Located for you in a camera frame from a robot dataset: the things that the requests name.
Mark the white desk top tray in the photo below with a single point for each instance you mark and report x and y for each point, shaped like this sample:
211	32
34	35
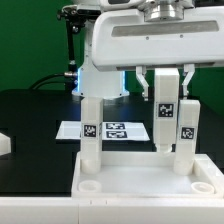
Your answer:
147	175

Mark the white marker sheet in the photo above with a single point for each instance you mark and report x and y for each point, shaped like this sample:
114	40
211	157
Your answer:
111	131

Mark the black camera on stand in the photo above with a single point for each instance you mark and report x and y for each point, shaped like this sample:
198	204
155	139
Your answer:
78	12

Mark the black camera stand pole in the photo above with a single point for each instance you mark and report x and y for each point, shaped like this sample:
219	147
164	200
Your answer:
71	76

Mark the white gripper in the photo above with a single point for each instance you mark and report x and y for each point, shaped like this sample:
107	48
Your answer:
123	40

